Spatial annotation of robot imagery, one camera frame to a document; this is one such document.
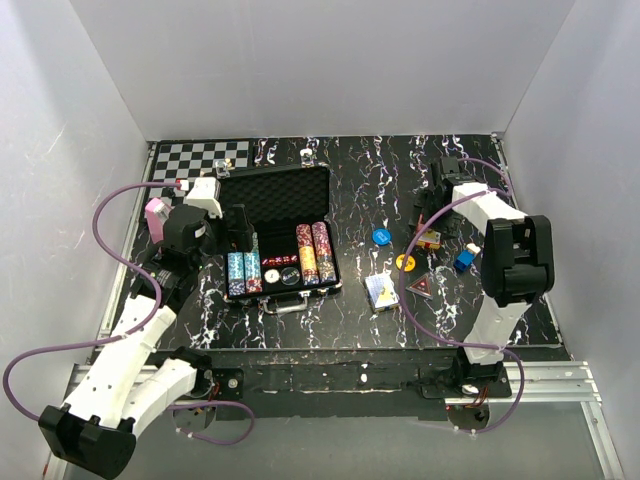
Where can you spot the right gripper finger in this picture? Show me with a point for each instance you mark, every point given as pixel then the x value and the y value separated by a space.
pixel 451 226
pixel 417 222

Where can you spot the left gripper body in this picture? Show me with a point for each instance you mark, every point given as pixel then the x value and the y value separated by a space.
pixel 218 229

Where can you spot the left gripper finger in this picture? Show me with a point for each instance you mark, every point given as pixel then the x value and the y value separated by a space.
pixel 241 239
pixel 237 220

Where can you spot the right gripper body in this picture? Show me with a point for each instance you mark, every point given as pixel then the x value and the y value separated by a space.
pixel 431 206

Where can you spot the red playing card deck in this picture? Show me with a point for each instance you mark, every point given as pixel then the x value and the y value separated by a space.
pixel 430 239

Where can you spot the clear dealer button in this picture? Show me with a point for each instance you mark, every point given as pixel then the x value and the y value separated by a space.
pixel 290 276

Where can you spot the blue playing card deck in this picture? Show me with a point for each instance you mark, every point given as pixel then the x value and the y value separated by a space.
pixel 381 292

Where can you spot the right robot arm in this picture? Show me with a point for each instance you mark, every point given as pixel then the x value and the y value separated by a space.
pixel 517 268

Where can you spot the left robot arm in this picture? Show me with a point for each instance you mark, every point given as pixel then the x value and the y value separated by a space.
pixel 98 424

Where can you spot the blue and white block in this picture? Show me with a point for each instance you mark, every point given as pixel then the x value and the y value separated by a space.
pixel 466 258

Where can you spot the yellow big blind button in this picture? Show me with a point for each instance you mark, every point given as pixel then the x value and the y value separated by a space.
pixel 405 263

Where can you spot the row of red dice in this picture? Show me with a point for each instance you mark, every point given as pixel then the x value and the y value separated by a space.
pixel 278 261

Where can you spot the blue small blind button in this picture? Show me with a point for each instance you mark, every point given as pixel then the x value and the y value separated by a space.
pixel 381 237

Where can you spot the white round chip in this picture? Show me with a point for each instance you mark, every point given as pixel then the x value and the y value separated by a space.
pixel 272 276

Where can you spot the black poker chip case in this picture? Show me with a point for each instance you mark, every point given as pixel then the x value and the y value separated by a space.
pixel 277 199

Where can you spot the triangular all-in button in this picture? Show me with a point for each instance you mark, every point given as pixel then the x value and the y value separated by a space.
pixel 421 287

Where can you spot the pink wedge box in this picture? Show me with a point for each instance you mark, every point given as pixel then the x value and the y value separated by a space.
pixel 156 214

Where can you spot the red and yellow chip column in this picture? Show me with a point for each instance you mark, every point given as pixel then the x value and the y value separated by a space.
pixel 307 257

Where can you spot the checkerboard mat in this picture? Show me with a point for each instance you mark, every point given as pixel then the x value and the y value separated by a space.
pixel 188 160

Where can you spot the purple and red chip column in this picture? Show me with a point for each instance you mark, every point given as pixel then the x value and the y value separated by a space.
pixel 323 251

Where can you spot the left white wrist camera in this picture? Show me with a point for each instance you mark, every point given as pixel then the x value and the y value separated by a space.
pixel 201 200

